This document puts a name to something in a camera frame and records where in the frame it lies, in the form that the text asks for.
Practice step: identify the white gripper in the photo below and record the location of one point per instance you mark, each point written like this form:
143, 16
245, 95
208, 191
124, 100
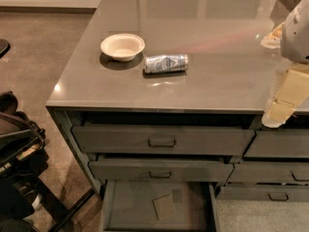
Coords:
296, 36

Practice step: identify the silver blue redbull can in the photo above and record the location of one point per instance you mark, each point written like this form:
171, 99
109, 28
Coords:
166, 63

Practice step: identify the grey middle right drawer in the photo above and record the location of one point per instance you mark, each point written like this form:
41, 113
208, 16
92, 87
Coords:
271, 172

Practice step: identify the grey bottom right drawer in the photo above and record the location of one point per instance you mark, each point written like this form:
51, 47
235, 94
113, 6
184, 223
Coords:
265, 193

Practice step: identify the grey top left drawer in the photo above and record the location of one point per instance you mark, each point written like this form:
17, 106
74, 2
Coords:
175, 140

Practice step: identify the grey middle left drawer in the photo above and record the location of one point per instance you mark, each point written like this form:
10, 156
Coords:
162, 169

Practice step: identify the grey open bottom drawer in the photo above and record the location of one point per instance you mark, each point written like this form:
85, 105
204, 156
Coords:
136, 206

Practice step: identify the white paper bowl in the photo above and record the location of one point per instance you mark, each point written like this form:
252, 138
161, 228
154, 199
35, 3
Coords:
122, 47

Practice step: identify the brown square card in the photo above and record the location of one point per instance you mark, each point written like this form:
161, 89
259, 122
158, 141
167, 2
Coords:
164, 207

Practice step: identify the black round object at left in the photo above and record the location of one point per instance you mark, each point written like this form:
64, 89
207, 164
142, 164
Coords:
4, 47

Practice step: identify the black office chair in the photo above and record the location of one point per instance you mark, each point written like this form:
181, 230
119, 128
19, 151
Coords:
22, 160

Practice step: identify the grey counter cabinet frame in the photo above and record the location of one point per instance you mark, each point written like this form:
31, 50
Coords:
66, 118

